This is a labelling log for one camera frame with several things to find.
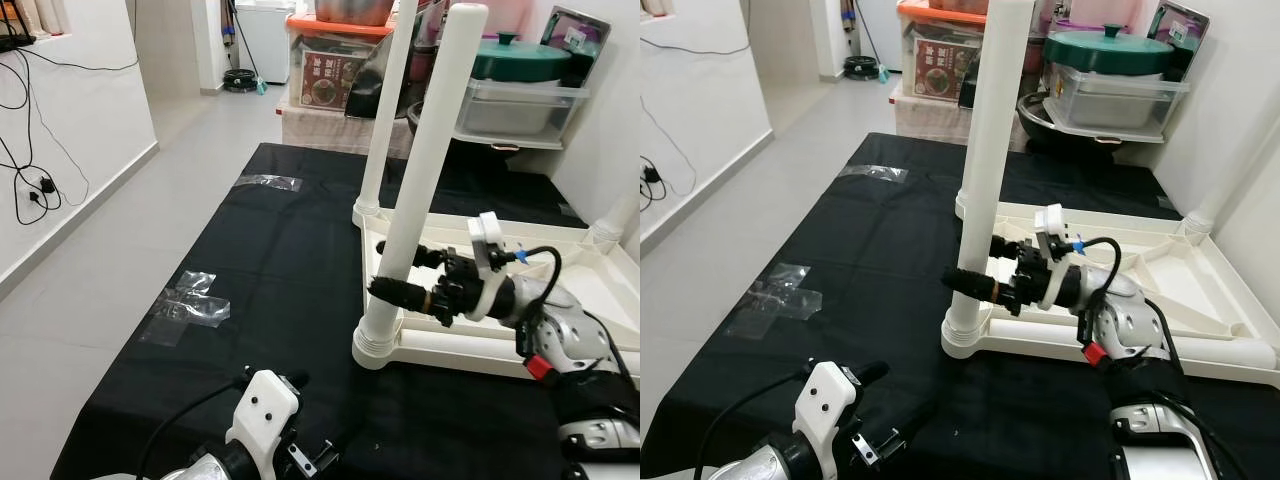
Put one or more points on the cross-shaped clear tape piece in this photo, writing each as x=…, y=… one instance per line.
x=780, y=295
x=185, y=305

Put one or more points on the green pot lid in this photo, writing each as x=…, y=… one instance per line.
x=1110, y=50
x=520, y=60

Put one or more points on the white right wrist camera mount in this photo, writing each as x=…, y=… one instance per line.
x=488, y=250
x=1050, y=240

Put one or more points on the white cabinet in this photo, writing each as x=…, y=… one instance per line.
x=265, y=35
x=880, y=30

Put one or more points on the beige patterned bench cloth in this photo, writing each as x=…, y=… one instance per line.
x=930, y=118
x=325, y=128

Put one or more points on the clear plastic storage box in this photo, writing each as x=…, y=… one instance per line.
x=1120, y=98
x=520, y=108

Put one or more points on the black wok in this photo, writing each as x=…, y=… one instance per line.
x=415, y=118
x=1045, y=138

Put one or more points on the white plastic table top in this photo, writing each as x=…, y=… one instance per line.
x=1200, y=290
x=480, y=345

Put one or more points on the black round floor object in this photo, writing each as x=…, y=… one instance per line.
x=858, y=67
x=240, y=78

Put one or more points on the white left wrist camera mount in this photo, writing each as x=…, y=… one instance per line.
x=262, y=410
x=828, y=400

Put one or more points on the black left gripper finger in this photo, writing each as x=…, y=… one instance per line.
x=908, y=424
x=295, y=380
x=870, y=372
x=342, y=441

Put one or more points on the brown basin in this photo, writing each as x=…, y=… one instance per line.
x=355, y=10
x=955, y=4

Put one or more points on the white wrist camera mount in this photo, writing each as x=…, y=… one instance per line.
x=828, y=400
x=488, y=250
x=1050, y=240
x=262, y=410

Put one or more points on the black tablecloth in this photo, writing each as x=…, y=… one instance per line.
x=880, y=330
x=280, y=300

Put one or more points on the black bag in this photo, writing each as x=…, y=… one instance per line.
x=368, y=85

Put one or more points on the storage box with orange lid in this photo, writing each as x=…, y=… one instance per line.
x=335, y=70
x=940, y=60

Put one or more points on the black power adapter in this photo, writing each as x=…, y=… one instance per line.
x=652, y=173
x=42, y=185

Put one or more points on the mop with teal head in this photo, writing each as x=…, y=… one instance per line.
x=885, y=75
x=262, y=88

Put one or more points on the dark metal tray with label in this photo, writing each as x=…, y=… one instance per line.
x=1180, y=30
x=575, y=35

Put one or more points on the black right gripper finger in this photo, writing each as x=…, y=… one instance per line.
x=422, y=255
x=970, y=283
x=400, y=293
x=1005, y=246

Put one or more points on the clear tape strip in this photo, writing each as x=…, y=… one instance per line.
x=873, y=172
x=265, y=182

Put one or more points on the tan rubber band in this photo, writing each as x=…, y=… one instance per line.
x=430, y=300
x=997, y=290

